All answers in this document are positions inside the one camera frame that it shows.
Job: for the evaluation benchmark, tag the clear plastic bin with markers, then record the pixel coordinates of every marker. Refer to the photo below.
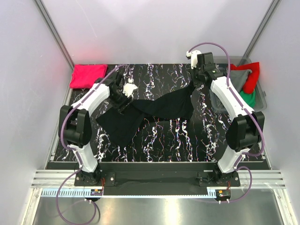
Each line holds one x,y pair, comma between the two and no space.
260,102

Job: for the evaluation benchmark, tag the aluminium frame rail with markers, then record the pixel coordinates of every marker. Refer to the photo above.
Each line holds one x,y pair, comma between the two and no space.
260,178

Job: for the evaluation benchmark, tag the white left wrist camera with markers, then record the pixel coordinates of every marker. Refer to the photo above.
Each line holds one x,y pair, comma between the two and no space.
129,88

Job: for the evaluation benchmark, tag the aluminium corner post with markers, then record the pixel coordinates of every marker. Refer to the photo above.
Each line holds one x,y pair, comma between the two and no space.
261,27
54,32

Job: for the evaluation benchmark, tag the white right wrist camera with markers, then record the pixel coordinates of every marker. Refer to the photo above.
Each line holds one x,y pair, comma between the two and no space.
193,56

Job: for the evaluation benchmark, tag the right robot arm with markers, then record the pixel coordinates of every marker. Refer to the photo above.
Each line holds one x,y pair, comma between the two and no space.
245,130

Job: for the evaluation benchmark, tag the right aluminium corner post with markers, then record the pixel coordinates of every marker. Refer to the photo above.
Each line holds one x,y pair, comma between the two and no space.
261,27

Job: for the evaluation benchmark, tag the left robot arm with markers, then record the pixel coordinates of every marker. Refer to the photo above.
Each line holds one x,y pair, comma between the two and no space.
75,129

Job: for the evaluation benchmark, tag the grey t-shirt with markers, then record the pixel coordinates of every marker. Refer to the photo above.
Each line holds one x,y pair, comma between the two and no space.
239,77

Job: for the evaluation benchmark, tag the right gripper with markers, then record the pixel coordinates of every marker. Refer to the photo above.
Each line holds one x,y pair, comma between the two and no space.
193,71

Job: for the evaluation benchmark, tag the pink folded t-shirt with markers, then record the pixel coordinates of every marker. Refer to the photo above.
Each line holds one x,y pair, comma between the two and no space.
84,76

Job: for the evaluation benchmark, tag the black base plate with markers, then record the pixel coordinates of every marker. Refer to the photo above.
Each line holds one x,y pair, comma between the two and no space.
153,189

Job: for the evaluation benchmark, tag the red t-shirt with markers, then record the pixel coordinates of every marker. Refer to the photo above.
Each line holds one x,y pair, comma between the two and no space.
252,78

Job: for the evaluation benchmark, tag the green t-shirt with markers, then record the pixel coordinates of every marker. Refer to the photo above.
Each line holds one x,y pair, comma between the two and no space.
249,98

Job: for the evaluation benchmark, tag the left aluminium corner post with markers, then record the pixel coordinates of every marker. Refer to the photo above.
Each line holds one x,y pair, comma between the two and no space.
54,32

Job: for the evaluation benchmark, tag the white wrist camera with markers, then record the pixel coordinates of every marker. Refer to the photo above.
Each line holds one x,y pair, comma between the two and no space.
193,56
129,88

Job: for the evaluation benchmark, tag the black t-shirt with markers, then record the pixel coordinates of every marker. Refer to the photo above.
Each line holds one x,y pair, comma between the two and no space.
121,127

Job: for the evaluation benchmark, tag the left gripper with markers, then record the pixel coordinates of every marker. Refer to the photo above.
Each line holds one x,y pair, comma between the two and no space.
122,106

